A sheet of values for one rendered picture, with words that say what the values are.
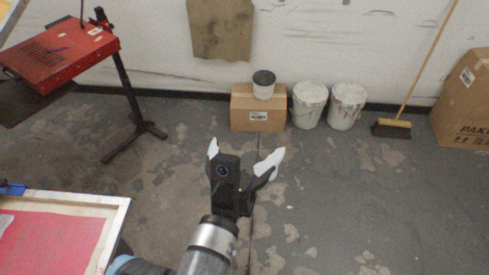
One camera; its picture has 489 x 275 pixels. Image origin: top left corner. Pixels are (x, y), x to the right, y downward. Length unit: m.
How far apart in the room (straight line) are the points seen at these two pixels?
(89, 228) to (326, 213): 1.69
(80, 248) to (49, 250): 0.12
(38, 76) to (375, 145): 2.62
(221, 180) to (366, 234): 2.07
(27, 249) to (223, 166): 1.17
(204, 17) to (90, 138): 1.53
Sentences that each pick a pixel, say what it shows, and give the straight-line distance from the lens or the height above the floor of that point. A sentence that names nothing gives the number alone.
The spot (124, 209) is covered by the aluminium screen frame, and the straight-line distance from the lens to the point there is 1.40.
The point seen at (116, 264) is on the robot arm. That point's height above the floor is 1.59.
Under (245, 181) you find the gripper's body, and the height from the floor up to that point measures 1.69.
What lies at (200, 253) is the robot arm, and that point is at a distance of 0.50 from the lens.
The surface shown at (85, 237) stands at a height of 0.95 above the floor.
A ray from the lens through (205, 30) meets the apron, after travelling 2.65.
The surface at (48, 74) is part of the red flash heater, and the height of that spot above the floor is 1.10.
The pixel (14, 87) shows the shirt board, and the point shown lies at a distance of 2.34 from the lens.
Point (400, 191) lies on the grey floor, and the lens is 2.81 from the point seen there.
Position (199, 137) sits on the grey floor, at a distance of 2.86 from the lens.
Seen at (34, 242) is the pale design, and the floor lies 0.96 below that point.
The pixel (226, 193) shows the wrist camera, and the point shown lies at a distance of 0.52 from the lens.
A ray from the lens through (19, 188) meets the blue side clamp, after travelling 1.67.
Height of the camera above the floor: 2.16
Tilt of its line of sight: 51 degrees down
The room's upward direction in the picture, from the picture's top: straight up
